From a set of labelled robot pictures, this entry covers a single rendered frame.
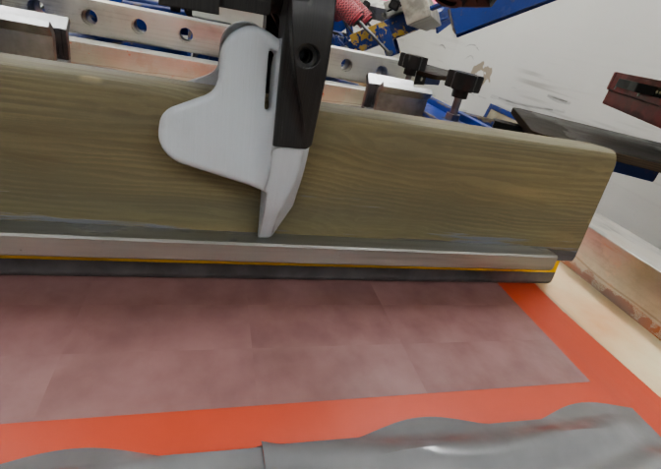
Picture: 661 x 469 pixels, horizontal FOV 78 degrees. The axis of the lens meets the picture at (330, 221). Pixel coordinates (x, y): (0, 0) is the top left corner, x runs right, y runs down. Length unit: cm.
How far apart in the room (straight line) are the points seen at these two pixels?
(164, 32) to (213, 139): 59
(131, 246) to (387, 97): 43
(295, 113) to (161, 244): 8
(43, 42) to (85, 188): 35
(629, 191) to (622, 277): 220
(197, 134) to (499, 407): 18
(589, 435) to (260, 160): 18
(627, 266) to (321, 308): 22
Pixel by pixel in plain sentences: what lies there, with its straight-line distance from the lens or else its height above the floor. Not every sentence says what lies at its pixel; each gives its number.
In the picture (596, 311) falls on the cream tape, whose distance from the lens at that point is 33.
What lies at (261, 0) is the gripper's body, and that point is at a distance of 17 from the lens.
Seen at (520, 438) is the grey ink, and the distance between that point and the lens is 20.
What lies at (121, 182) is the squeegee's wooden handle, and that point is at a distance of 20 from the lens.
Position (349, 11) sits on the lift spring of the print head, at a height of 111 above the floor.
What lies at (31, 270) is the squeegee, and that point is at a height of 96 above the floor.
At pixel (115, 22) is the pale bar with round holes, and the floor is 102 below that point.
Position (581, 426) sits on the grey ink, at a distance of 22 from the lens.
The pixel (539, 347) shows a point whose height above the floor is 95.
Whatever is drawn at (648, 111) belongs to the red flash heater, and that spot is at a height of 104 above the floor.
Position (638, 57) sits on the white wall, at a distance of 269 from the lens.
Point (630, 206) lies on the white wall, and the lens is 253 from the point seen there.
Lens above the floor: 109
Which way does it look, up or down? 26 degrees down
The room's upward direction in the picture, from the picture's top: 13 degrees clockwise
